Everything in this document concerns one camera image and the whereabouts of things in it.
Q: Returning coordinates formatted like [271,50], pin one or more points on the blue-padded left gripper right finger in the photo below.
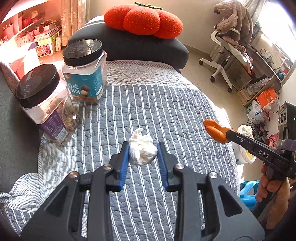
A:
[166,161]

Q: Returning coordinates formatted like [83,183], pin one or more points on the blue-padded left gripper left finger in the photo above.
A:
[119,163]

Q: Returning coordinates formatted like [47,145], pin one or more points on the white tissue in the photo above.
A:
[142,151]

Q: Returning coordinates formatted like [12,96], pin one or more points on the right hand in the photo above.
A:
[280,205]

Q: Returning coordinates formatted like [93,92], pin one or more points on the red gift bag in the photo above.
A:
[273,139]

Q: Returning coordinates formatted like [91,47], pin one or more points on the blue plastic stool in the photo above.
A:
[248,191]

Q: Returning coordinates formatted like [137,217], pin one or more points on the grey striped quilted cover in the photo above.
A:
[145,103]

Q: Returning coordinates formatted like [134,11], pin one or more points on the white plastic bag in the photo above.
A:
[255,113]

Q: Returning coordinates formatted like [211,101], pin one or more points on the orange shopping bag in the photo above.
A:
[268,100]

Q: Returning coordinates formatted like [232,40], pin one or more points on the wooden desk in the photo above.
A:
[269,60]

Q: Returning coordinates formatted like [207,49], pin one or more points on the clear jar purple label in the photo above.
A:
[45,98]

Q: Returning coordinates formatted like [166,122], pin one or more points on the clear jar teal label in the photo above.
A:
[84,69]

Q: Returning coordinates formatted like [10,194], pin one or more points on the white office chair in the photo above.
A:
[233,49]

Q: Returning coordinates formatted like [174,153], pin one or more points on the dark grey sofa cushion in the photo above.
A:
[122,45]

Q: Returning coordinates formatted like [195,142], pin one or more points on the red pumpkin-shaped cushion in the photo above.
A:
[144,20]

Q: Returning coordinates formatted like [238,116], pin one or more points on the pink blanket on chair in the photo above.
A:
[235,15]

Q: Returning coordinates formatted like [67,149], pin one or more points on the white bookshelf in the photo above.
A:
[30,34]

